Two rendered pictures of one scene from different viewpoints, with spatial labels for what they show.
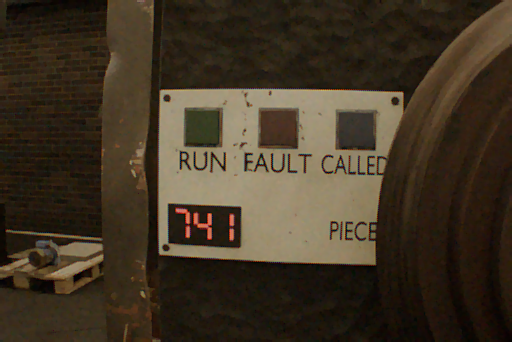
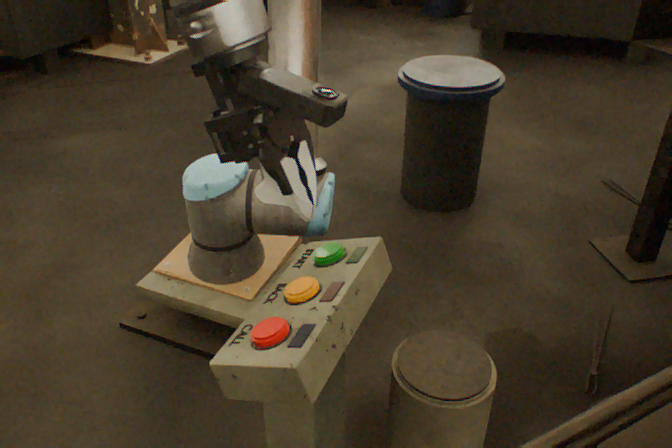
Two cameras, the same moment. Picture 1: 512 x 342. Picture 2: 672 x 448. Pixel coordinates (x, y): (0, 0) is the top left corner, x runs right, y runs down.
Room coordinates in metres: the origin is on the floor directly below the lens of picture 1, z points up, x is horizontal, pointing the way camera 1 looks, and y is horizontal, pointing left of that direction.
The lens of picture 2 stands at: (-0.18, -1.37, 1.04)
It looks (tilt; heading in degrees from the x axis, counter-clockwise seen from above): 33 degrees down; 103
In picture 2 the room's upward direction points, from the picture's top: straight up
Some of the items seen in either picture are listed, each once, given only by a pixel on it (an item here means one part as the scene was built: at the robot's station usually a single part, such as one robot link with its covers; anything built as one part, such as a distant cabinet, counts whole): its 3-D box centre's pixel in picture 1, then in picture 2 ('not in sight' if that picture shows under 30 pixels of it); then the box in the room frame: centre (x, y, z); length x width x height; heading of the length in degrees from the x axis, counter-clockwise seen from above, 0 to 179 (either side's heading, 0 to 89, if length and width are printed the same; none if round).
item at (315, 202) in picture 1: (279, 176); not in sight; (0.70, -0.02, 1.15); 0.26 x 0.02 x 0.18; 79
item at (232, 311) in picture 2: not in sight; (228, 270); (-0.70, -0.24, 0.10); 0.32 x 0.32 x 0.04; 79
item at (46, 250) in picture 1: (50, 252); not in sight; (4.88, 1.60, 0.25); 0.40 x 0.24 x 0.22; 169
